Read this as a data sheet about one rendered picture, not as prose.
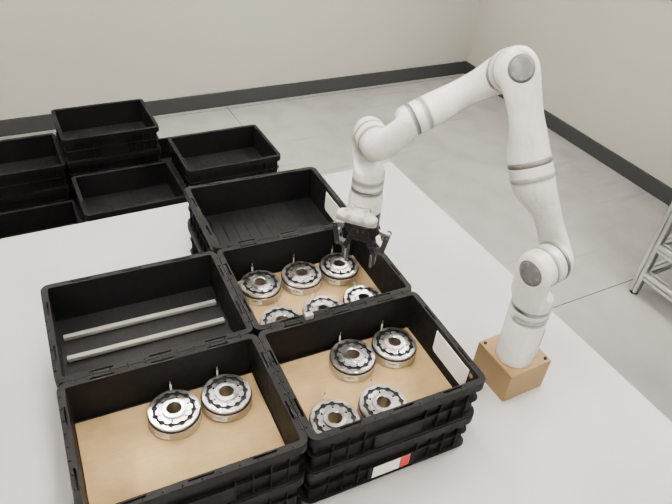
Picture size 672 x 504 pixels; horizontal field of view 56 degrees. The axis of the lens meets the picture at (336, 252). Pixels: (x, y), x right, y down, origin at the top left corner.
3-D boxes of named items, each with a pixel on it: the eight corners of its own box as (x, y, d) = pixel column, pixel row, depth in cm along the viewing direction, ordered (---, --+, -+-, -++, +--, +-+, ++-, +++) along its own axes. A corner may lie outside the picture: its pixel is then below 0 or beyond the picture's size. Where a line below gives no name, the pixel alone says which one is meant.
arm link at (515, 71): (540, 38, 121) (561, 166, 127) (523, 43, 130) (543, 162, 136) (495, 50, 121) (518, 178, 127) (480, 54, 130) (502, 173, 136)
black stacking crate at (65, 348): (215, 286, 162) (214, 252, 155) (254, 368, 142) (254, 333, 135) (50, 324, 147) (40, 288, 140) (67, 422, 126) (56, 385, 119)
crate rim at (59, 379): (214, 257, 156) (214, 249, 155) (255, 339, 136) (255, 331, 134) (41, 294, 141) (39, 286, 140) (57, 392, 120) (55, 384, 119)
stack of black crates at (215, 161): (254, 206, 309) (255, 123, 281) (279, 241, 289) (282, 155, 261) (174, 223, 293) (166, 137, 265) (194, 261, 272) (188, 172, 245)
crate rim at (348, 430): (413, 296, 151) (415, 289, 150) (487, 388, 130) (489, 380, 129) (255, 339, 136) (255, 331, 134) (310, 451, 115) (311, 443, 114)
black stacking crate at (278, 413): (254, 369, 141) (255, 334, 134) (306, 480, 121) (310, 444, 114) (67, 424, 126) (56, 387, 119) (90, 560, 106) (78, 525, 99)
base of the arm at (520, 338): (514, 335, 159) (531, 285, 149) (541, 359, 154) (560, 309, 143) (487, 348, 156) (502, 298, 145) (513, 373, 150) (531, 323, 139)
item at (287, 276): (311, 259, 167) (311, 257, 167) (327, 282, 160) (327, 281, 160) (276, 267, 163) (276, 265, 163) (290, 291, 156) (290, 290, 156)
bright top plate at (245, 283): (270, 267, 163) (271, 266, 162) (287, 291, 156) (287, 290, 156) (234, 277, 159) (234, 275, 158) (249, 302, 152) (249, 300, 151)
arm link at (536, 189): (563, 157, 130) (532, 169, 126) (583, 278, 136) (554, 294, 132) (528, 159, 138) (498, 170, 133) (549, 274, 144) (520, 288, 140)
